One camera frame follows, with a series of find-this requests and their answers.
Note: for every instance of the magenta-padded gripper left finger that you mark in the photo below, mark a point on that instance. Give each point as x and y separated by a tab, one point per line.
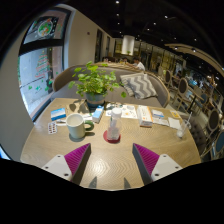
76	158

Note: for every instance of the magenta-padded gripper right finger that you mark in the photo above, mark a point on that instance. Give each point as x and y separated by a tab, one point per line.
147	158

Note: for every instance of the clear plastic bottle white cap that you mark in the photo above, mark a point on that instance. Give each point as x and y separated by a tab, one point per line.
114	125

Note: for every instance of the flat round red coaster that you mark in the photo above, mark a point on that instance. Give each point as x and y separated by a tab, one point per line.
111	141

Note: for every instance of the white sachet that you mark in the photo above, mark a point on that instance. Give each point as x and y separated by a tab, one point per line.
61	122

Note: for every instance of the pill blister pack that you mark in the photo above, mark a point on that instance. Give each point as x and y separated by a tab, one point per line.
52	127

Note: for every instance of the white carton orange print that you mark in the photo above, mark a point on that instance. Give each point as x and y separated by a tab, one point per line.
145	116

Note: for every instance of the white paper napkin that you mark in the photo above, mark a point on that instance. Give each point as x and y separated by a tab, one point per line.
174	123

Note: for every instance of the small blue white packet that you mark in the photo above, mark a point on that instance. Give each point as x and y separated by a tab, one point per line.
157	113

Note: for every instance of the flat blue white box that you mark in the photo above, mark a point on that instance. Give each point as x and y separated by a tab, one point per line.
58	114

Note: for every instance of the light blue white carton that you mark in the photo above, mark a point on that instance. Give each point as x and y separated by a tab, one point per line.
98	114

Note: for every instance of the white printed leaflet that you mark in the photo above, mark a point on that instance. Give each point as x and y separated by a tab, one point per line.
129	111

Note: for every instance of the small yellow packet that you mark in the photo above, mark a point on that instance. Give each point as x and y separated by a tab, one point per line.
175	114

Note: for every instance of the dark tufted chair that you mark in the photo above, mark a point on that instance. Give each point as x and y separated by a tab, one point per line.
199	135

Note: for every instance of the grey white chevron pillow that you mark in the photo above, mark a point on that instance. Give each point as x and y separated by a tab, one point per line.
139	86

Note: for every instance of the grey curved sofa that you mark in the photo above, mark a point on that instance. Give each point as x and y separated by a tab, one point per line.
63	83

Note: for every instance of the green potted plant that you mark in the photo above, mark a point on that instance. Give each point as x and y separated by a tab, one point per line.
95	81

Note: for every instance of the group of wooden dining chairs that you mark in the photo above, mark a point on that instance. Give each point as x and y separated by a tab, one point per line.
182	86

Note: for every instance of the window with painted decals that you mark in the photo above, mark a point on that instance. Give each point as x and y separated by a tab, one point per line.
40	73

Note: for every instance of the person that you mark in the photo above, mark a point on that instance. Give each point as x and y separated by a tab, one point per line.
139	65

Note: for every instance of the white round column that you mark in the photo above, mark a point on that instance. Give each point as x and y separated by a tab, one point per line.
128	45

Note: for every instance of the group of ceiling lights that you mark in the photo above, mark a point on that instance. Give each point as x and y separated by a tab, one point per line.
117	2

